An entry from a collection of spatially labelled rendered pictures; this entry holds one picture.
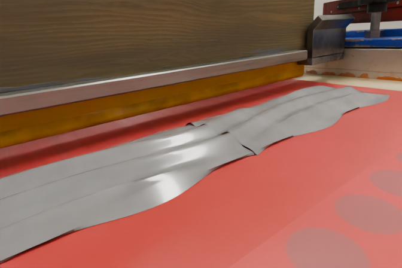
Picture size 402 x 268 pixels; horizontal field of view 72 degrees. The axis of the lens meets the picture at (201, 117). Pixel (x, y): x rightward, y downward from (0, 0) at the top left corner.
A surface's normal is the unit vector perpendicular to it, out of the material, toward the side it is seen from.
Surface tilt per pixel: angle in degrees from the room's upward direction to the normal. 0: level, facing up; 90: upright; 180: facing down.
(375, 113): 0
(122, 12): 90
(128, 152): 33
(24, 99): 90
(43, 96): 90
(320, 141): 0
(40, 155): 0
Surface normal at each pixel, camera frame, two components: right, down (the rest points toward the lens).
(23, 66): 0.61, 0.20
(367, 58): -0.79, 0.22
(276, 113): 0.37, -0.71
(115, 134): -0.06, -0.95
